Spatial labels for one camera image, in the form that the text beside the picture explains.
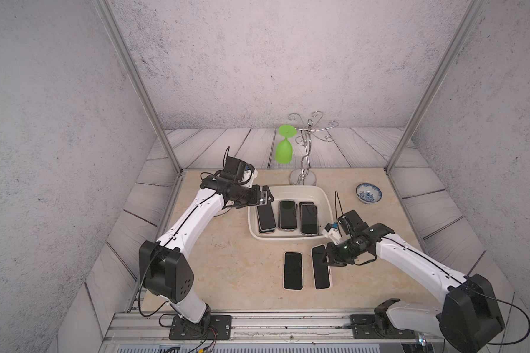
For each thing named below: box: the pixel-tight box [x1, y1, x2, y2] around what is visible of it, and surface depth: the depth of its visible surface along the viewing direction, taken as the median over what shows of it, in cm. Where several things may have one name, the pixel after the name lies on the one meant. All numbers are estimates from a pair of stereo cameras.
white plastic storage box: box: [247, 185, 335, 240], surface depth 101 cm
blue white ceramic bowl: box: [355, 182, 383, 205], surface depth 110 cm
